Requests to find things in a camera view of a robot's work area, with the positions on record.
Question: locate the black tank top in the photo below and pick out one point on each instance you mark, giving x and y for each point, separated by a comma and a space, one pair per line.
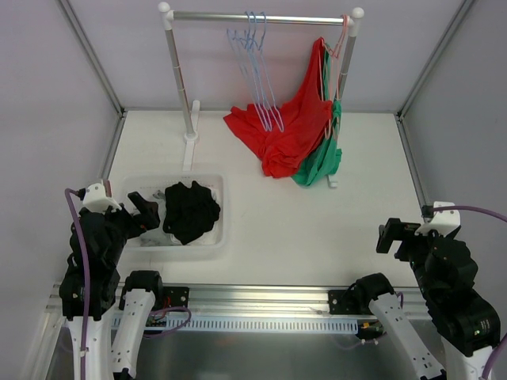
192, 211

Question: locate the red garment on table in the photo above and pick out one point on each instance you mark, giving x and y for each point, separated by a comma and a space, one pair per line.
246, 126

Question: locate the red tank top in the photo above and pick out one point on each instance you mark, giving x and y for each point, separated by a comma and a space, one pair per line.
305, 117

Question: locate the green tank top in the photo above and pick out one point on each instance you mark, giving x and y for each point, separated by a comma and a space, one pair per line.
325, 159

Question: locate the pink wire hanger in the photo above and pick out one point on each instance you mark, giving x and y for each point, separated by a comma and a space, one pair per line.
336, 71

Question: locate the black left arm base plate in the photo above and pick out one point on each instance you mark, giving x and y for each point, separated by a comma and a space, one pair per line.
174, 296

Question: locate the grey tank top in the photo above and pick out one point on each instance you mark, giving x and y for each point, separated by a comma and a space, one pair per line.
156, 237

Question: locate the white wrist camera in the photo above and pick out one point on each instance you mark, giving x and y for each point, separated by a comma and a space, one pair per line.
98, 198
440, 217

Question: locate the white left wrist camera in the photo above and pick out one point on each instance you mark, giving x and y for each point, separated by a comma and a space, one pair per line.
98, 198

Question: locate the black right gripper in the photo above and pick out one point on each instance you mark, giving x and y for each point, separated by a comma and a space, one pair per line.
402, 241

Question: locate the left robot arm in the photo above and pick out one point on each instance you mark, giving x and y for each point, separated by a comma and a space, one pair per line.
106, 315

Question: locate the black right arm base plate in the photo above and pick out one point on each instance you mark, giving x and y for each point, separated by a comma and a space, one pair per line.
343, 302

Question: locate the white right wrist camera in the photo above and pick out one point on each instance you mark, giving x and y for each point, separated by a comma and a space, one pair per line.
440, 217

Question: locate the white slotted cable duct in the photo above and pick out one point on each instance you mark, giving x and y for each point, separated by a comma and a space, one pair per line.
321, 325

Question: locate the white plastic perforated basket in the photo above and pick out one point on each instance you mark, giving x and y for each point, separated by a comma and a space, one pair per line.
197, 212

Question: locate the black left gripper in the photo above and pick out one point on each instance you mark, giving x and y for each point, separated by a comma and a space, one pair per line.
129, 220

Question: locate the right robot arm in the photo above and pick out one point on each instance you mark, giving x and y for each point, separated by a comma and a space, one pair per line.
469, 327

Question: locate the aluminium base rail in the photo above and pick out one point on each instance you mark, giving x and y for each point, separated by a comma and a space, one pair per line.
267, 301

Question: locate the white tank top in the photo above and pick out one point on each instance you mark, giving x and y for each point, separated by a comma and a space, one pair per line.
210, 237

